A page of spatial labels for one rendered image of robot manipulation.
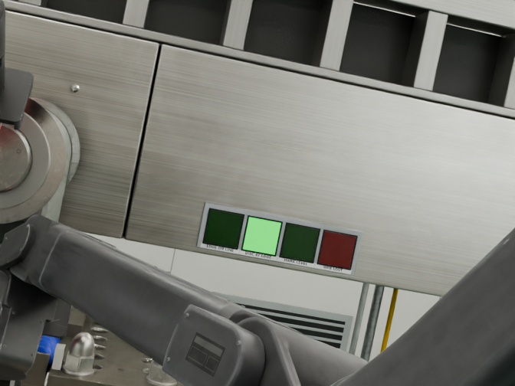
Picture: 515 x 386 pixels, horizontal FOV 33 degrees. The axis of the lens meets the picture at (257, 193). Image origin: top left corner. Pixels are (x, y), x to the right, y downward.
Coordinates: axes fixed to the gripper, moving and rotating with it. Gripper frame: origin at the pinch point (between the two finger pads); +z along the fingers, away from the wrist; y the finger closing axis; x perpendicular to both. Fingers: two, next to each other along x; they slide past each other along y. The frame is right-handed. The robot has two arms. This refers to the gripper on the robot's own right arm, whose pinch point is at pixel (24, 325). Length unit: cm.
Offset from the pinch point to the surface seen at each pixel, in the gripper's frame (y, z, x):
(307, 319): 95, 248, 95
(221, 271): 55, 243, 108
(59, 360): 4.7, -1.8, -3.8
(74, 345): 6.1, -3.0, -2.3
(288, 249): 34.4, 20.6, 24.4
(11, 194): -3.6, -9.9, 11.4
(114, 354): 10.9, 7.8, 0.5
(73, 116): -0.9, 14.4, 36.4
